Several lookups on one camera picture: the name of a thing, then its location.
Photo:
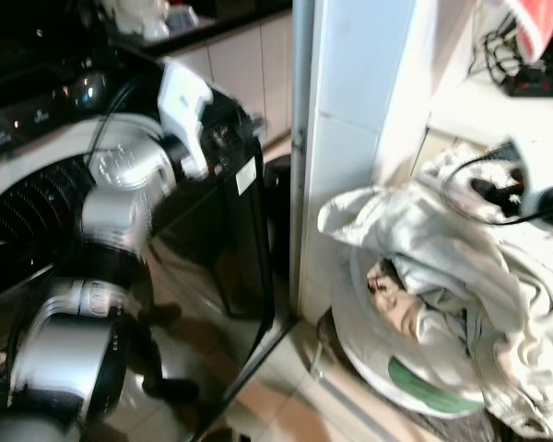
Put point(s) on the light grey garment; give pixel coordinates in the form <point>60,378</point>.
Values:
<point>461,258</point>

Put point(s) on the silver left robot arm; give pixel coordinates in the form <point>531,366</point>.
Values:
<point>111,216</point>

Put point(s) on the black top-load washing machine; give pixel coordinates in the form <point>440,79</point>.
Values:
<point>212,249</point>

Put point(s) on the white kitchen cabinet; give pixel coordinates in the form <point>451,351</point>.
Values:
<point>240,64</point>

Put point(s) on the black power strip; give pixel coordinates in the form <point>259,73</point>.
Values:
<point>535,86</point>

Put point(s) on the white countertop appliance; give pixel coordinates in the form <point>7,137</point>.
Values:
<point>138,17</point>

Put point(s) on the pink patterned cloth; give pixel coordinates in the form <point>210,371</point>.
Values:
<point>394,295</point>

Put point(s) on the red hanging cloth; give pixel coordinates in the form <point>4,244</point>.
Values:
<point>539,26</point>

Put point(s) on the white round laundry basket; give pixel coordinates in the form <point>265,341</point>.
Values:
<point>373,354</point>

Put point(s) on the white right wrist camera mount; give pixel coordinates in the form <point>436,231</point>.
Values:
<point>516,166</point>

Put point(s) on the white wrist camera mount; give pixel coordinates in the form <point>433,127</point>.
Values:
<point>182,106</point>
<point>516,166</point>

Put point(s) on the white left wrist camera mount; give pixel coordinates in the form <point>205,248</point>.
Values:
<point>182,106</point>

